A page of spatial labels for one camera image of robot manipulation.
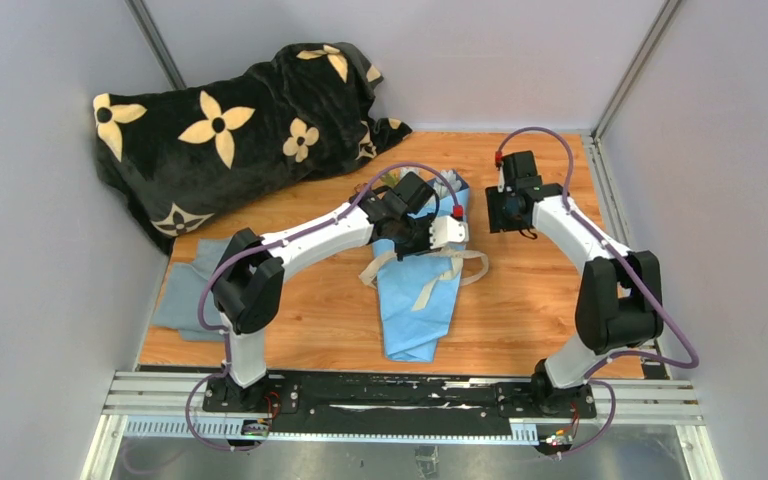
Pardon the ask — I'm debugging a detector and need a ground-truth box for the pink white fake flower stem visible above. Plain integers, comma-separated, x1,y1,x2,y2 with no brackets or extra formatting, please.
379,168,409,188

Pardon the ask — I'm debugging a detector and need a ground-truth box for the beige ribbon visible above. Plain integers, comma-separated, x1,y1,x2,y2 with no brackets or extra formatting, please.
359,247,489,319

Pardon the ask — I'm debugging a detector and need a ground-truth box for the blue wrapping paper sheet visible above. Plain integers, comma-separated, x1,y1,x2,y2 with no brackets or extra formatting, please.
371,172,473,364

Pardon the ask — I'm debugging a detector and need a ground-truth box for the blue fake flower stem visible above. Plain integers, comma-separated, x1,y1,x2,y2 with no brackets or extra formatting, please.
435,169,468,198

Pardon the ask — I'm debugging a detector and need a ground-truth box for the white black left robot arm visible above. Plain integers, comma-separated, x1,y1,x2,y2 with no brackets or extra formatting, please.
209,172,440,413

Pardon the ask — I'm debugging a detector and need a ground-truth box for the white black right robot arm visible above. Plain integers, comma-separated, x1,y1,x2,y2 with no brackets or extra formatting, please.
485,151,663,418

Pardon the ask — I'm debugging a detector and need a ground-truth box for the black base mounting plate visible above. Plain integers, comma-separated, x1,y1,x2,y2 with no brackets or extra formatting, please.
202,370,596,437

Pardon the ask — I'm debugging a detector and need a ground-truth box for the black floral blanket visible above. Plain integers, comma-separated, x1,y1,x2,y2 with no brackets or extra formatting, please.
92,42,411,253

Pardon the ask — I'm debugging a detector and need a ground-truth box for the light blue denim cloth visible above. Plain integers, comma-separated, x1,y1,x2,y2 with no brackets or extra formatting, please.
151,238,230,342

